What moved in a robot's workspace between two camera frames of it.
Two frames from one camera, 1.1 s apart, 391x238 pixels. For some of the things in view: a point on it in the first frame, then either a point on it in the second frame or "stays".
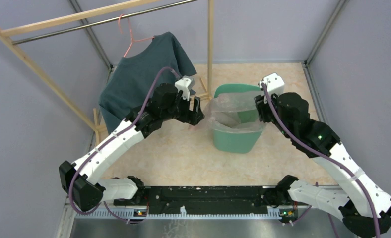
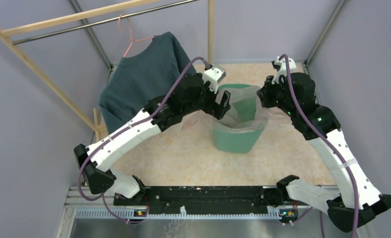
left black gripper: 192,117 -> 213,108
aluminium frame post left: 78,9 stays
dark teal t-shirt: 127,85 stays
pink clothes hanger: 132,40 stays
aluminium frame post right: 343,5 stays
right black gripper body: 266,114 -> 274,96
